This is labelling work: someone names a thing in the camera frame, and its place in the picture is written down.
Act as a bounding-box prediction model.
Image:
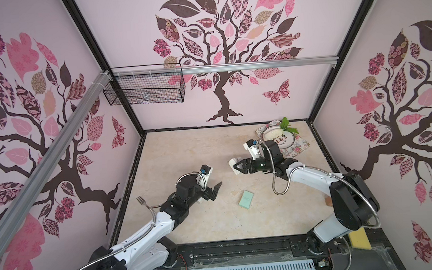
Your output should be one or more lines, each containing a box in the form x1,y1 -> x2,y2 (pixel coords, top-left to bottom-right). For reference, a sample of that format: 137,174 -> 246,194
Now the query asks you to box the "white lift-off box lid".
228,157 -> 242,175

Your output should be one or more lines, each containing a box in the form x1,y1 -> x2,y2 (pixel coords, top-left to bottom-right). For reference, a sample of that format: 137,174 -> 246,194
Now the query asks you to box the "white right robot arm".
228,140 -> 381,255

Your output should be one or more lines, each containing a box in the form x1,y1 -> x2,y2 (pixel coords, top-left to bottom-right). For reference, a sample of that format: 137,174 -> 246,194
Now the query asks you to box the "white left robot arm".
84,170 -> 222,270

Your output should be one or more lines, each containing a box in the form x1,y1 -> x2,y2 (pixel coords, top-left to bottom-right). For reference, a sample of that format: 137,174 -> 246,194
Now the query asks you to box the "mint green card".
238,190 -> 254,209

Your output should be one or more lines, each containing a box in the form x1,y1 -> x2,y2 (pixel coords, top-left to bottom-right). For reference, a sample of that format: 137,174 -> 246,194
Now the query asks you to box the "white toy radish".
265,117 -> 299,140

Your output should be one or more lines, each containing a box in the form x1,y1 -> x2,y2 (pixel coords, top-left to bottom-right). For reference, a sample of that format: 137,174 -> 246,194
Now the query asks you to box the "white round printed plate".
262,125 -> 295,149

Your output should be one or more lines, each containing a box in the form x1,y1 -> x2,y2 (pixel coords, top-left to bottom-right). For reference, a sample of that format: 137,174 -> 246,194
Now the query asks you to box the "floral rectangular tray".
255,120 -> 310,158

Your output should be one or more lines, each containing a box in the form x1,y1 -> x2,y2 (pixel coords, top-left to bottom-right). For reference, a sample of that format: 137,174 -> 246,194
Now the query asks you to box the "silver metal fork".
137,196 -> 162,209

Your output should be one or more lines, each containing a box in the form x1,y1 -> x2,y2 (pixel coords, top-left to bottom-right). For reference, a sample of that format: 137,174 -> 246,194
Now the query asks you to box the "yellow sponge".
348,228 -> 372,250

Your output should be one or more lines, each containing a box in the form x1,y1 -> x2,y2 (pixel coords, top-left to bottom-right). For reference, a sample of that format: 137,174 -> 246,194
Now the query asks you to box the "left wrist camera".
199,165 -> 213,177

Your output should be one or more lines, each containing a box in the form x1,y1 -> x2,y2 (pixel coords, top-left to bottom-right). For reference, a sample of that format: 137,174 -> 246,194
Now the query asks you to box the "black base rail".
148,230 -> 358,270

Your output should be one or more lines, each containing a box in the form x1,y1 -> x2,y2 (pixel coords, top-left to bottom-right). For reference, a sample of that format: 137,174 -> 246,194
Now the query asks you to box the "rear aluminium rail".
113,56 -> 339,77

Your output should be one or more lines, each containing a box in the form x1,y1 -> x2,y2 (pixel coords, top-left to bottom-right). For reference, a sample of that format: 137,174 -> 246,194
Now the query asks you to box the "aluminium rail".
0,71 -> 111,259
113,56 -> 339,77

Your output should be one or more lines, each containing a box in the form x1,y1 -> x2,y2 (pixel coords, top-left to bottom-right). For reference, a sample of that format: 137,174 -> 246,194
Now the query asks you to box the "black wire basket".
103,63 -> 186,105

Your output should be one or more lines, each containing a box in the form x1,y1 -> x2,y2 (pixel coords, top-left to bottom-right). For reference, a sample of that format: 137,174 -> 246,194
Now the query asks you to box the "left aluminium rail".
0,71 -> 111,259

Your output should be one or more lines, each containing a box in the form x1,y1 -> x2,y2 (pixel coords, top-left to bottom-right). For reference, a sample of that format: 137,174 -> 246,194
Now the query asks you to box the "black corner frame post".
307,0 -> 376,125

